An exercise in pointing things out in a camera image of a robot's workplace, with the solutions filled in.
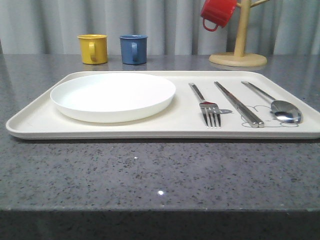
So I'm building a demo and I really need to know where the steel fork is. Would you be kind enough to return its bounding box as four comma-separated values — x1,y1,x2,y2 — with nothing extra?
188,82,221,129

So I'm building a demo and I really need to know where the white round plate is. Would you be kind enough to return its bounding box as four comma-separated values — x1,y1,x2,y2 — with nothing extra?
50,72,176,123

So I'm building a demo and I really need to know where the steel spoon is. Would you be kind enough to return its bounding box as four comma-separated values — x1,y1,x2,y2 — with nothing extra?
241,81,303,124

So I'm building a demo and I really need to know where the cream rabbit serving tray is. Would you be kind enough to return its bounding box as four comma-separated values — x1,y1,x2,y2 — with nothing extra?
6,71,320,140

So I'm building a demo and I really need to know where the blue enamel mug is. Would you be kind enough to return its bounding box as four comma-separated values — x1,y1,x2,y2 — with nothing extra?
119,34,148,65

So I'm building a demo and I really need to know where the yellow enamel mug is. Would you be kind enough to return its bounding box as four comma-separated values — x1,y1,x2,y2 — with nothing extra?
77,34,109,65

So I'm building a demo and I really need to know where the wooden mug tree stand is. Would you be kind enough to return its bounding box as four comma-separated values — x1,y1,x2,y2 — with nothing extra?
208,0,268,67

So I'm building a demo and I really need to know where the red enamel mug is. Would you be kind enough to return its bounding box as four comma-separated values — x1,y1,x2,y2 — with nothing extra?
200,0,237,32

